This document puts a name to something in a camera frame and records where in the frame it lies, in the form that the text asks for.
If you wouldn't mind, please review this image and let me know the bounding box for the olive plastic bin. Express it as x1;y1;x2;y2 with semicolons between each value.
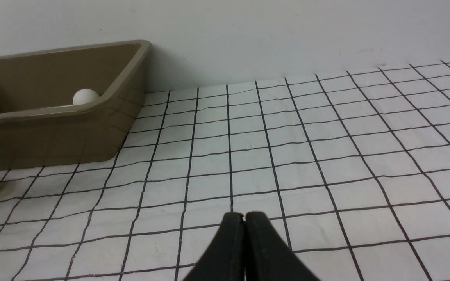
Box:
0;40;151;170

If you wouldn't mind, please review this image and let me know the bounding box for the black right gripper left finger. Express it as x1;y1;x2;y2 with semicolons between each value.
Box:
185;212;245;281

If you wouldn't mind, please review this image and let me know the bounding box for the white grid tablecloth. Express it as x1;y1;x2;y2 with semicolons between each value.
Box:
0;62;450;281

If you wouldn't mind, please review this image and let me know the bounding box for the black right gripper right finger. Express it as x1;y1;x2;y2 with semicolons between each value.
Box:
245;212;319;281

